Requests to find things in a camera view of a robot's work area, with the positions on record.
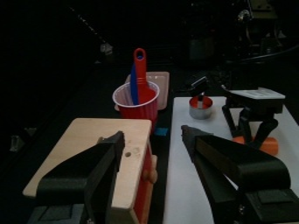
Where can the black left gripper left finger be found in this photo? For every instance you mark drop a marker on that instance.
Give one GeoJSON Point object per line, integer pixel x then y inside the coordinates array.
{"type": "Point", "coordinates": [77, 172]}

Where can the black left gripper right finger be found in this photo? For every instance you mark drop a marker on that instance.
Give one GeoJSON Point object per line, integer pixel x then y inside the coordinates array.
{"type": "Point", "coordinates": [240, 166]}

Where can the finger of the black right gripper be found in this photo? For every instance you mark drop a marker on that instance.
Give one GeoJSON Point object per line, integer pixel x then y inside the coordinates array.
{"type": "Point", "coordinates": [264, 131]}
{"type": "Point", "coordinates": [229, 119]}

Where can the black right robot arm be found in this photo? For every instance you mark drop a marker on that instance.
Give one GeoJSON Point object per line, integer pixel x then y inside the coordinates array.
{"type": "Point", "coordinates": [256, 38]}

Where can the blue toy knife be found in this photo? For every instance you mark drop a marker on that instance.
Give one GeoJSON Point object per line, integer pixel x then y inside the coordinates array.
{"type": "Point", "coordinates": [133, 87]}

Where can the orange toy cylinder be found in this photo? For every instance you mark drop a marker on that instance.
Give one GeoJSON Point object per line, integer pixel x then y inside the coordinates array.
{"type": "Point", "coordinates": [268, 145]}

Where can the white cutting board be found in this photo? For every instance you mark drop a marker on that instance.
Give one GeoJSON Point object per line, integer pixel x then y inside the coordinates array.
{"type": "Point", "coordinates": [182, 180]}

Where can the small blue block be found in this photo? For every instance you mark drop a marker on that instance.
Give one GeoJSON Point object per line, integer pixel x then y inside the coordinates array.
{"type": "Point", "coordinates": [160, 131]}

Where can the red plastic cup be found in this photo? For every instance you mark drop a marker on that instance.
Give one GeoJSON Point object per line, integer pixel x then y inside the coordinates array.
{"type": "Point", "coordinates": [140, 110]}

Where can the red toy spatula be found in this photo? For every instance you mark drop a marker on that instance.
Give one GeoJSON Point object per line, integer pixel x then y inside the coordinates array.
{"type": "Point", "coordinates": [140, 75]}

